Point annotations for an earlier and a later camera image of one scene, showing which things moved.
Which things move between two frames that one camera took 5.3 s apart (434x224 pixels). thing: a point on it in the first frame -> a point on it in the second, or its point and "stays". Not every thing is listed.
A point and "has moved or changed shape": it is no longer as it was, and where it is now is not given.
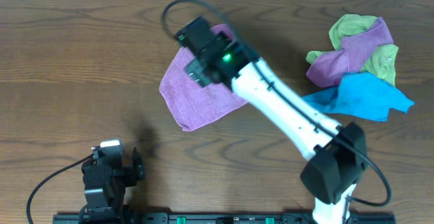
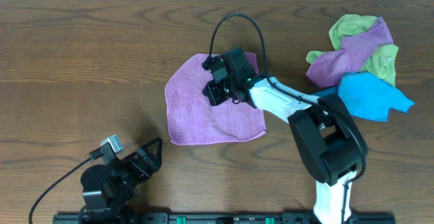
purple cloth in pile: [327, 70] stays
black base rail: [217, 218] stays
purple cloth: [193, 106] has moved or changed shape
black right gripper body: [197, 73] -> [216, 92]
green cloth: [382, 62] stays
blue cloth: [359, 95] stays
